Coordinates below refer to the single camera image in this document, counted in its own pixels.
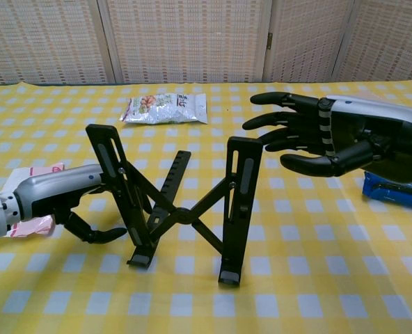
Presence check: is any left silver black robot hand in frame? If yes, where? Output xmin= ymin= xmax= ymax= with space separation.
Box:
xmin=13 ymin=164 xmax=129 ymax=244

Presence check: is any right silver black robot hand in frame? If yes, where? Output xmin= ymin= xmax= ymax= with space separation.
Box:
xmin=242 ymin=91 xmax=412 ymax=184

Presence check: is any black folding stand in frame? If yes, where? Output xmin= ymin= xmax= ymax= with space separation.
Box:
xmin=85 ymin=123 xmax=264 ymax=289

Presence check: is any pink white wet wipes pack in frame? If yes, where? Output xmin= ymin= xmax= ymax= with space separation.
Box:
xmin=0 ymin=161 xmax=66 ymax=239

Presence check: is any woven folding screen panel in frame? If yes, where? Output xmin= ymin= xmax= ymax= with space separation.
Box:
xmin=97 ymin=0 xmax=273 ymax=84
xmin=333 ymin=0 xmax=412 ymax=83
xmin=263 ymin=0 xmax=355 ymax=84
xmin=0 ymin=0 xmax=115 ymax=88

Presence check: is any blue snack bar wrapper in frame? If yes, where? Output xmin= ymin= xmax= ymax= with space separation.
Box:
xmin=362 ymin=170 xmax=412 ymax=212

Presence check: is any white snack bag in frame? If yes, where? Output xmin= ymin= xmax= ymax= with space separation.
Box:
xmin=120 ymin=93 xmax=209 ymax=125

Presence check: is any yellow white checkered tablecloth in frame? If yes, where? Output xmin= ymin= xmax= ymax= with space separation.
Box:
xmin=0 ymin=80 xmax=412 ymax=334

